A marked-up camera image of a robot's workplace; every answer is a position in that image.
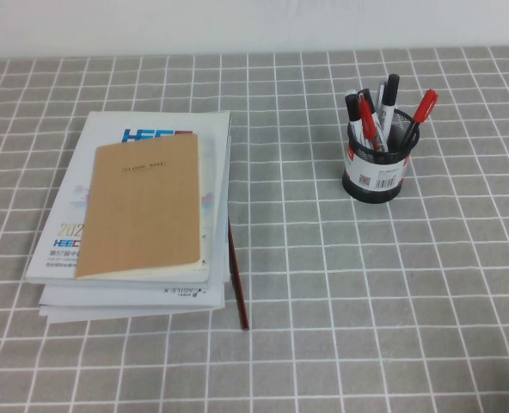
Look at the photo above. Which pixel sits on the black-capped whiteboard marker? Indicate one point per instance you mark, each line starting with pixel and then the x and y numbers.
pixel 351 107

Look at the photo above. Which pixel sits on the black mesh pen holder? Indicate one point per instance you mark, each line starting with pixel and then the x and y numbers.
pixel 379 189

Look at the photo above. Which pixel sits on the red gel pen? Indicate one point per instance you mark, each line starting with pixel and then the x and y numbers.
pixel 367 118

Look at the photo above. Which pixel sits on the silver pen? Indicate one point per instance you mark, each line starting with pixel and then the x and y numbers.
pixel 381 94

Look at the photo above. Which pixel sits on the black pen with red cap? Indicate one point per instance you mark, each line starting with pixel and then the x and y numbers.
pixel 426 103

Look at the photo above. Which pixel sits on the red pencil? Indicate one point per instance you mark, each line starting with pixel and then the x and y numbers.
pixel 240 292

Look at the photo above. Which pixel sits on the brown kraft notebook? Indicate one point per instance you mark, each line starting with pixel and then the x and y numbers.
pixel 142 206

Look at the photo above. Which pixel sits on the grey checked tablecloth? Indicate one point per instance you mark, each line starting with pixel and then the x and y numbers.
pixel 366 301

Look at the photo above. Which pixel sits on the white HEEC catalogue book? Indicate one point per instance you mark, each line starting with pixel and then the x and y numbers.
pixel 104 125

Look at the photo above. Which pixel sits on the white AgileX brochure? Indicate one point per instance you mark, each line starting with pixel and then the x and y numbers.
pixel 108 297

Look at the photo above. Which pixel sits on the slim black-capped marker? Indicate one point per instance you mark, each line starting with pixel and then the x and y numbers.
pixel 392 90

